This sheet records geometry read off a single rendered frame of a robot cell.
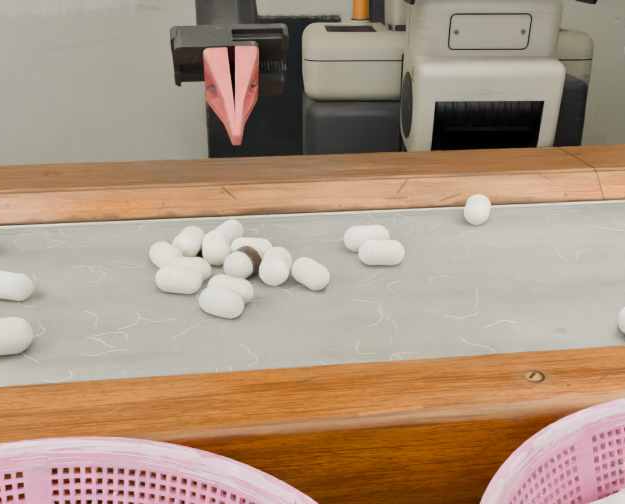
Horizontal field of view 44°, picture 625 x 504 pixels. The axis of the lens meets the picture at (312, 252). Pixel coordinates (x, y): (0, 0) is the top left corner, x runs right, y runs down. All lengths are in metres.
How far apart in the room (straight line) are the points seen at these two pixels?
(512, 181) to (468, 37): 0.50
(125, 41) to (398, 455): 2.36
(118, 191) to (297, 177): 0.16
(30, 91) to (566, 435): 2.51
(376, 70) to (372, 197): 0.77
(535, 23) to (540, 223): 0.58
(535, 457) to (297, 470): 0.11
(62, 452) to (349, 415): 0.12
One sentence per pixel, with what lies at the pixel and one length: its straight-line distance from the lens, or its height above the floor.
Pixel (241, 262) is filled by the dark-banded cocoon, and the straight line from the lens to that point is 0.54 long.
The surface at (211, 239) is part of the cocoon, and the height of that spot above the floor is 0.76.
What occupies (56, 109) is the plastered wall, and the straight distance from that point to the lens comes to 2.74.
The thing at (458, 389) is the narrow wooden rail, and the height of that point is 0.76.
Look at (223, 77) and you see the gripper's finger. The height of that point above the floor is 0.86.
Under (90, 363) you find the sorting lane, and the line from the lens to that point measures 0.46.
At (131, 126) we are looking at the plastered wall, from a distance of 2.70.
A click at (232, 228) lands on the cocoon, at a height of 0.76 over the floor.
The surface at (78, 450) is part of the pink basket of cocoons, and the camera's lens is 0.35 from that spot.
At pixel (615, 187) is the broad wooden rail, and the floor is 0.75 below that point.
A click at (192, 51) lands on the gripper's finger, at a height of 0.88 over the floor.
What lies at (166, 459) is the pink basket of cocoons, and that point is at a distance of 0.33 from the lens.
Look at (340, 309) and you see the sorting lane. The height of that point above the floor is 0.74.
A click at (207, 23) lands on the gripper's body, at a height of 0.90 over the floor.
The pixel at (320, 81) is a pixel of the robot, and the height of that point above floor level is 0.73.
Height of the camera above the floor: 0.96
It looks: 22 degrees down
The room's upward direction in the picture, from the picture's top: straight up
